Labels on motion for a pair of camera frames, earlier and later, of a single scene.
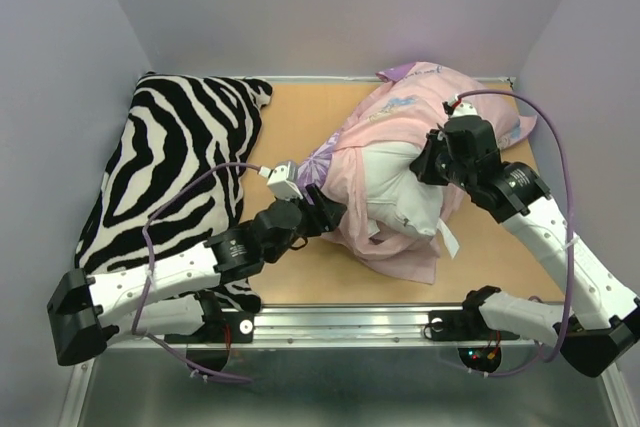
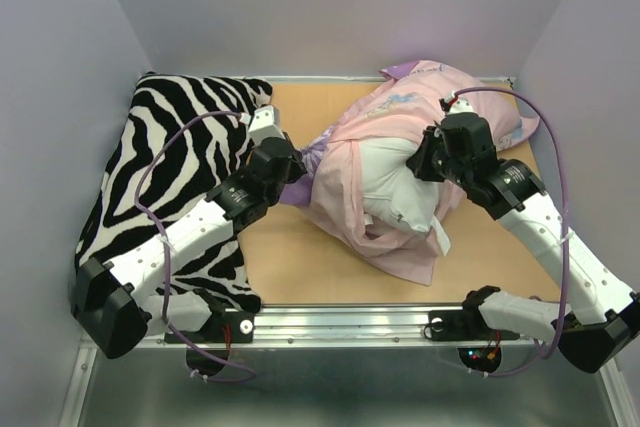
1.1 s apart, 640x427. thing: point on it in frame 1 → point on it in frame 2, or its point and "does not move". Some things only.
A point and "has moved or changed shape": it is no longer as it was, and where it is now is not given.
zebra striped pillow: [173, 127] does not move
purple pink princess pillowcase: [399, 109] has moved or changed shape
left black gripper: [324, 215] → [296, 170]
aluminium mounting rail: [341, 325] does not move
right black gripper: [424, 162] does not move
